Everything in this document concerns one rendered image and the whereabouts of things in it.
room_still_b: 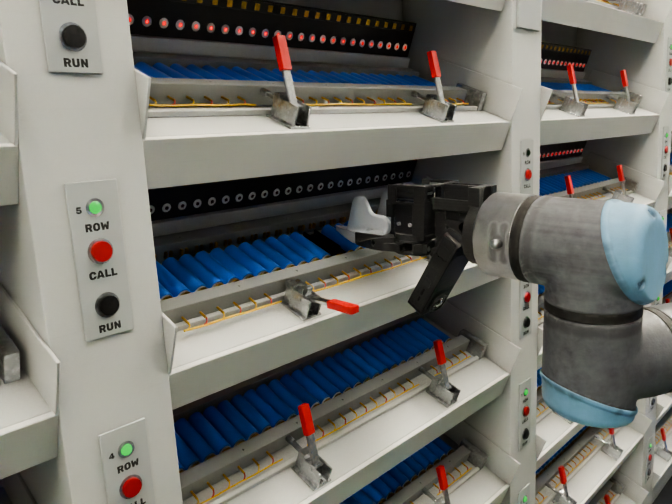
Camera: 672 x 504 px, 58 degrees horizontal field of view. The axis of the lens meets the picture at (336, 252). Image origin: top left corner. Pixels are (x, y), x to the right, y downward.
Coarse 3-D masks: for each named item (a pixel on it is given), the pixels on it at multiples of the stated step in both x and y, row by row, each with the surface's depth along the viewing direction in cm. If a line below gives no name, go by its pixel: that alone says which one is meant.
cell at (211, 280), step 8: (184, 256) 67; (192, 256) 68; (184, 264) 67; (192, 264) 66; (200, 264) 66; (192, 272) 66; (200, 272) 65; (208, 272) 65; (200, 280) 65; (208, 280) 64; (216, 280) 64
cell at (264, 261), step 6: (240, 246) 73; (246, 246) 73; (252, 246) 73; (246, 252) 72; (252, 252) 72; (258, 252) 72; (252, 258) 71; (258, 258) 71; (264, 258) 71; (264, 264) 70; (270, 264) 70; (276, 264) 70; (270, 270) 70
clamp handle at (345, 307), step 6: (306, 288) 65; (312, 288) 65; (306, 294) 65; (312, 300) 64; (318, 300) 64; (324, 300) 64; (330, 300) 63; (336, 300) 63; (330, 306) 62; (336, 306) 62; (342, 306) 61; (348, 306) 61; (354, 306) 61; (342, 312) 61; (348, 312) 61; (354, 312) 61
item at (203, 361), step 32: (352, 192) 91; (160, 224) 69; (192, 224) 72; (320, 288) 72; (352, 288) 73; (384, 288) 75; (224, 320) 62; (256, 320) 63; (288, 320) 64; (320, 320) 66; (352, 320) 70; (384, 320) 76; (192, 352) 56; (224, 352) 57; (256, 352) 60; (288, 352) 64; (192, 384) 55; (224, 384) 59
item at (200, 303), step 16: (336, 256) 75; (352, 256) 76; (368, 256) 77; (384, 256) 80; (400, 256) 83; (272, 272) 68; (288, 272) 68; (304, 272) 69; (320, 272) 71; (336, 272) 74; (208, 288) 62; (224, 288) 62; (240, 288) 63; (256, 288) 64; (272, 288) 66; (176, 304) 58; (192, 304) 59; (208, 304) 60; (224, 304) 62; (240, 304) 64; (256, 304) 63; (272, 304) 65; (176, 320) 58
